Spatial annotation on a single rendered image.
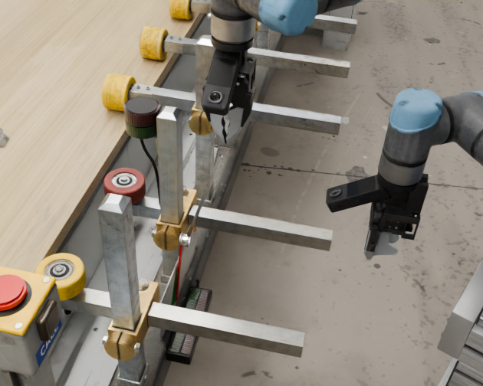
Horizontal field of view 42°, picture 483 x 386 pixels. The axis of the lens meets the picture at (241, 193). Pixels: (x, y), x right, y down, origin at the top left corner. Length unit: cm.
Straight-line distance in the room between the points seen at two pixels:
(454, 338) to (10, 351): 63
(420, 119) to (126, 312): 54
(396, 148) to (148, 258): 68
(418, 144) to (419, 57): 284
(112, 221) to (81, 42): 95
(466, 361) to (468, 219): 174
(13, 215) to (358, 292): 141
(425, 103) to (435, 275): 148
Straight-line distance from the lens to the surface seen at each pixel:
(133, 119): 105
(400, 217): 112
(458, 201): 279
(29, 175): 129
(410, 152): 103
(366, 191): 111
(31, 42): 177
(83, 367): 130
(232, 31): 103
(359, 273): 235
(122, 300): 98
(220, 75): 106
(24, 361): 63
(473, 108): 107
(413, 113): 100
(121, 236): 87
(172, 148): 107
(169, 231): 117
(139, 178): 123
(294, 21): 93
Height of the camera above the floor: 168
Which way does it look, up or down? 40 degrees down
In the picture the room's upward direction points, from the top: 4 degrees clockwise
